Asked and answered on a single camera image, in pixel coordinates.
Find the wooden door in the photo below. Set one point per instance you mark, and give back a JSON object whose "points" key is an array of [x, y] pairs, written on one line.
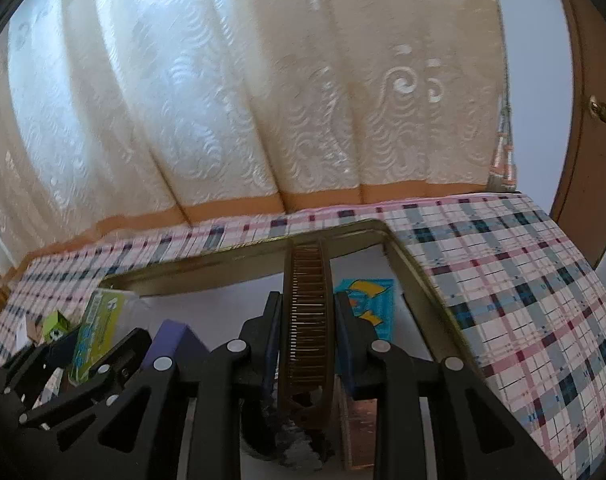
{"points": [[583, 185]]}

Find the blue yellow picture card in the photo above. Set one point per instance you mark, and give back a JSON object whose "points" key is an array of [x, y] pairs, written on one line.
{"points": [[370, 305]]}

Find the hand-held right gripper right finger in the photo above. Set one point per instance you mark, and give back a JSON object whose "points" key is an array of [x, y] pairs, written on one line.
{"points": [[344, 350]]}

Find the cream orange patterned curtain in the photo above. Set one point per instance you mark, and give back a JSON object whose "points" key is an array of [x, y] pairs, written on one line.
{"points": [[233, 85]]}

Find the green printed packet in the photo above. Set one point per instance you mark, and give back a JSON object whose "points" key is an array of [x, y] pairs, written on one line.
{"points": [[98, 325]]}

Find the brass door knob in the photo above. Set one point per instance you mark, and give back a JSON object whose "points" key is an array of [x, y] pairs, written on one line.
{"points": [[600, 108]]}

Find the green cube with football print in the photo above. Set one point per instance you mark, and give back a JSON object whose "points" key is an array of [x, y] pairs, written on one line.
{"points": [[55, 327]]}

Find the sequined grey fabric headband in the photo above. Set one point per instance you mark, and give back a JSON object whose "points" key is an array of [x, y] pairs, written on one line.
{"points": [[298, 450]]}

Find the plaid bed sheet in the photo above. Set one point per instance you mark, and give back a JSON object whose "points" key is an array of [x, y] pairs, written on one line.
{"points": [[508, 310]]}

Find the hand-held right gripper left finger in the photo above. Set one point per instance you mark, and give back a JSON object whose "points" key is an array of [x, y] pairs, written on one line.
{"points": [[274, 355]]}

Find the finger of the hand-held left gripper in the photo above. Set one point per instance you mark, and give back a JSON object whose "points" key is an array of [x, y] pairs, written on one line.
{"points": [[128, 355], [28, 375]]}

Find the brown comb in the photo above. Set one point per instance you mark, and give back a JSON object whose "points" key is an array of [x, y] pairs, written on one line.
{"points": [[305, 320]]}

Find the purple box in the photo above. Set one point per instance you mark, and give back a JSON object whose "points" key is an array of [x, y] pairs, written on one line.
{"points": [[175, 340]]}

